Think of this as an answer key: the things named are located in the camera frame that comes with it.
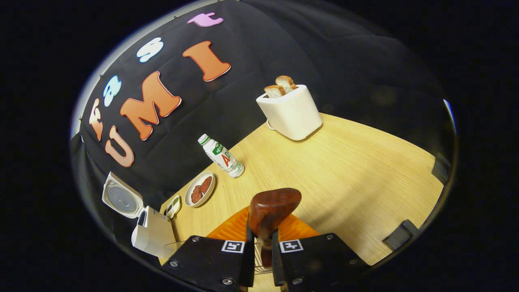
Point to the brown meat patty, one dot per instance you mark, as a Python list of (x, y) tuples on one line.
[(206, 184), (196, 194)]

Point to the white toaster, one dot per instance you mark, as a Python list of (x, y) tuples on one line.
[(292, 115)]

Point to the toast bread slice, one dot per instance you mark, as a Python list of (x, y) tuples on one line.
[(275, 91), (287, 83)]

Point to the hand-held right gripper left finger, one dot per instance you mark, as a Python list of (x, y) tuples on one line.
[(211, 261)]

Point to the white oval plate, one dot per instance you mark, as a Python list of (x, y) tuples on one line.
[(190, 200)]

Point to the white drink bottle green cap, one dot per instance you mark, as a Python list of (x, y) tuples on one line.
[(221, 156)]

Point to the black table edge clamp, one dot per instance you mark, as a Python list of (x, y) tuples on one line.
[(442, 168), (401, 234)]

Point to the small white sauce dish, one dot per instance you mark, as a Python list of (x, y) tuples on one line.
[(173, 207)]

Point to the brown wooden spoon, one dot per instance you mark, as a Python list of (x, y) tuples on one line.
[(271, 209)]

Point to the white rice cooker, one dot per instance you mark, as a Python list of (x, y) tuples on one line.
[(154, 235)]

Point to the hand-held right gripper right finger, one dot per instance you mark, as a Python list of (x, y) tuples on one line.
[(314, 261)]

